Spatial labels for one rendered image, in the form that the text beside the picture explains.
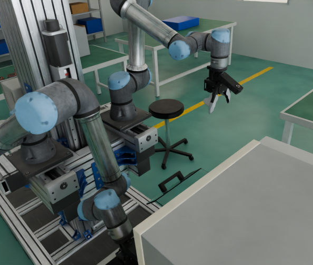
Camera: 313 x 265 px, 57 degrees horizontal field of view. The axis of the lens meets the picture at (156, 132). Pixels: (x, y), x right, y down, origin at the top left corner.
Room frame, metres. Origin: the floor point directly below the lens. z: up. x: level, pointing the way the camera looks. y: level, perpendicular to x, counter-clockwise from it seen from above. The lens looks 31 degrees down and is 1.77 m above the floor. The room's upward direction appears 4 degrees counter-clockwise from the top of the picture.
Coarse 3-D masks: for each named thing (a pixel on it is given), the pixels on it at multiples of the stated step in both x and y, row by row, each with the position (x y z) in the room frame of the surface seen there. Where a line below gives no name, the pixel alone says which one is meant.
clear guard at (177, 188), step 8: (200, 168) 0.87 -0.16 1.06; (192, 176) 0.83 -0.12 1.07; (200, 176) 0.83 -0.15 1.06; (176, 184) 0.81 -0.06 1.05; (184, 184) 0.79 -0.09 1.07; (192, 184) 0.79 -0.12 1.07; (168, 192) 0.75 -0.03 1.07; (176, 192) 0.75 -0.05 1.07; (152, 200) 0.75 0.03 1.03; (160, 200) 0.72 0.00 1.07; (168, 200) 0.71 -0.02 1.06
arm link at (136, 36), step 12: (144, 0) 1.46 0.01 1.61; (132, 24) 1.47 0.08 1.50; (132, 36) 1.48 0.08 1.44; (144, 36) 1.50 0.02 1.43; (132, 48) 1.48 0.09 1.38; (144, 48) 1.51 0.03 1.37; (132, 60) 1.49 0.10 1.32; (144, 60) 1.51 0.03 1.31; (132, 72) 1.47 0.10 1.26; (144, 72) 1.49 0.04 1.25; (144, 84) 1.49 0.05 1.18
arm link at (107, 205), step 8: (104, 192) 0.71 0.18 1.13; (112, 192) 0.69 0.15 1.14; (96, 200) 0.67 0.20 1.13; (104, 200) 0.67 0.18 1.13; (112, 200) 0.67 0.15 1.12; (96, 208) 0.68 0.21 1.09; (104, 208) 0.65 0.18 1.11; (112, 208) 0.66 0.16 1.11; (120, 208) 0.67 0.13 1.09; (96, 216) 0.67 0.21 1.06; (104, 216) 0.65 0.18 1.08; (112, 216) 0.64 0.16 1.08; (120, 216) 0.65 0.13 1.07; (112, 224) 0.63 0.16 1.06; (120, 224) 0.64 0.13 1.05
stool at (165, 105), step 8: (152, 104) 2.53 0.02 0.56; (160, 104) 2.51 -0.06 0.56; (168, 104) 2.50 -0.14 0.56; (176, 104) 2.49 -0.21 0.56; (152, 112) 2.38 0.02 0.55; (160, 112) 2.35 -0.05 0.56; (168, 112) 2.33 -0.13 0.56; (176, 112) 2.34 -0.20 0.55; (168, 120) 2.46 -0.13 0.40; (168, 128) 2.45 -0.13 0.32; (168, 136) 2.45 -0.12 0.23; (168, 144) 2.45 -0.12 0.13; (176, 144) 2.54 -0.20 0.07; (168, 152) 2.40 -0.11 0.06; (176, 152) 2.40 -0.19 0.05; (184, 152) 2.37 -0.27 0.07
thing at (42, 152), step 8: (24, 144) 1.04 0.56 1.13; (32, 144) 1.04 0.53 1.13; (40, 144) 1.05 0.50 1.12; (48, 144) 1.08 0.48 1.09; (24, 152) 1.04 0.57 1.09; (32, 152) 1.03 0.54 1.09; (40, 152) 1.04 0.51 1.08; (48, 152) 1.06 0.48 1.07; (24, 160) 1.03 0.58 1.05; (32, 160) 1.02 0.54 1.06; (40, 160) 1.03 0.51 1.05
